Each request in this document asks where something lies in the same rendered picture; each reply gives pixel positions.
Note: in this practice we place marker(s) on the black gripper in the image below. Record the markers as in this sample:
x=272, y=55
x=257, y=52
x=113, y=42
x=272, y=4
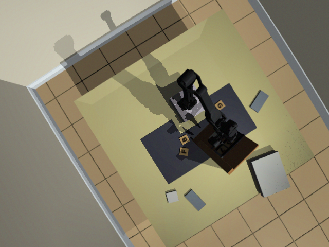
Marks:
x=215, y=141

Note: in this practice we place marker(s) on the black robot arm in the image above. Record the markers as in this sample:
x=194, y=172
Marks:
x=212, y=114

